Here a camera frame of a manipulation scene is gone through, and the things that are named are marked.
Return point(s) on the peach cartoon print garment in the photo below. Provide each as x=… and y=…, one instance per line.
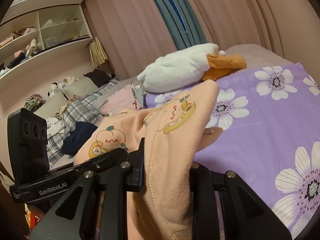
x=172, y=134

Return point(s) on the grey folded garment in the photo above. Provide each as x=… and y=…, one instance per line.
x=139, y=95

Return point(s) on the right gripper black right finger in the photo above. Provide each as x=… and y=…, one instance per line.
x=223, y=204

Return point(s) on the dark brown cushion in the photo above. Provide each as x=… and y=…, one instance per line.
x=99, y=77

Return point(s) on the pink folded garment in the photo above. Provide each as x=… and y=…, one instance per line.
x=120, y=100

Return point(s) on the teal curtain strip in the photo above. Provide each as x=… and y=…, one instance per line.
x=181, y=22

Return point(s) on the grey plaid blanket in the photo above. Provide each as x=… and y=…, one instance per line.
x=79, y=110

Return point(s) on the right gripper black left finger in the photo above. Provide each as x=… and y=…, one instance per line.
x=95, y=206

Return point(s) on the purple floral bed sheet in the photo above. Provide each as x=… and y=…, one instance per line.
x=270, y=137

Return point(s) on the dark navy garment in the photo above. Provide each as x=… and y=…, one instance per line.
x=82, y=132

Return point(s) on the white orange plush goose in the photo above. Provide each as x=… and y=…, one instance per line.
x=188, y=66

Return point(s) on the yellow tassel bundle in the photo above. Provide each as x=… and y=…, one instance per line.
x=97, y=53

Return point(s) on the white wall shelf unit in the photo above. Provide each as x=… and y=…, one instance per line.
x=35, y=37

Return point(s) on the pink curtain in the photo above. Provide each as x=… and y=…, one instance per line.
x=134, y=33

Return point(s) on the beige pillow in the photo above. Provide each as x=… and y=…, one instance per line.
x=82, y=88

